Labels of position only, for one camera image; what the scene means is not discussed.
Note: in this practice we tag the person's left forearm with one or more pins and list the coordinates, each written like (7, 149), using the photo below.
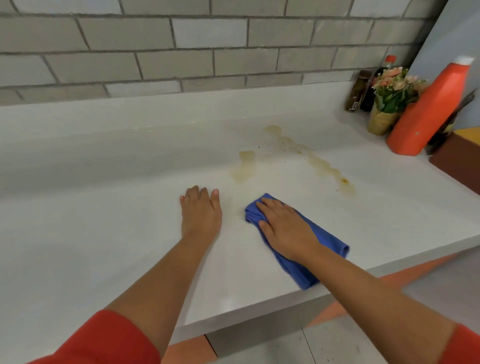
(157, 288)

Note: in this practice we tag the white countertop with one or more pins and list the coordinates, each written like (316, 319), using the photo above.
(93, 225)

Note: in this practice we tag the cola bottle with red cap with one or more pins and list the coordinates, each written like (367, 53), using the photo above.
(377, 84)

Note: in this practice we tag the red sleeve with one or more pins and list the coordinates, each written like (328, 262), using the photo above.
(101, 341)
(461, 347)

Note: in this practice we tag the person's right forearm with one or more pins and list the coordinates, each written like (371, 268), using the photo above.
(386, 307)

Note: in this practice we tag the dark and yellow snack packet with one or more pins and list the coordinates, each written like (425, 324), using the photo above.
(448, 123)

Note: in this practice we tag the brown tissue box yellow lid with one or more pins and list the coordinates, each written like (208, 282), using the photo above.
(459, 161)

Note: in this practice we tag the blue cloth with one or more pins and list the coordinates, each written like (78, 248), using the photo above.
(330, 240)

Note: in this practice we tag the large red plastic bottle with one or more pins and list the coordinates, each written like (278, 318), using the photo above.
(427, 112)

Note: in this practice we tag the artificial flowers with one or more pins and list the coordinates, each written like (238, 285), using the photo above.
(392, 101)

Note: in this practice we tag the brown spice jar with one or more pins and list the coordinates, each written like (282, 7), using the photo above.
(358, 92)

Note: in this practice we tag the person's right hand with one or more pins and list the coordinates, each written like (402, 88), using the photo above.
(288, 230)

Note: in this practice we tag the person's left hand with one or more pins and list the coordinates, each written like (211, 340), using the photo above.
(200, 217)

